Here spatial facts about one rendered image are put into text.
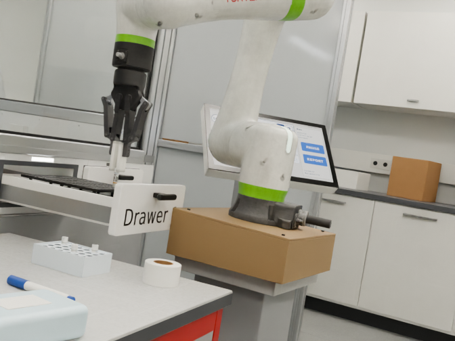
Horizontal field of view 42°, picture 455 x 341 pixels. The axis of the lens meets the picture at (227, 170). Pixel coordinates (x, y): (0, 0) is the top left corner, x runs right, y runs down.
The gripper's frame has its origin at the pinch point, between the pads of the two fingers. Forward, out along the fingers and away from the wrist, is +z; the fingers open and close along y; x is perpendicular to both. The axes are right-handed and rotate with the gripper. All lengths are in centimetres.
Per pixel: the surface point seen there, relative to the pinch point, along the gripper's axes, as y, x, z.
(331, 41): 1, 166, -66
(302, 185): 18, 95, 3
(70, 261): 11.6, -28.2, 19.6
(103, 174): -21.2, 25.2, 6.8
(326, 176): 24, 103, -2
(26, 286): 15, -44, 21
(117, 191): 9.9, -13.5, 6.8
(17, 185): -18.3, -11.6, 9.8
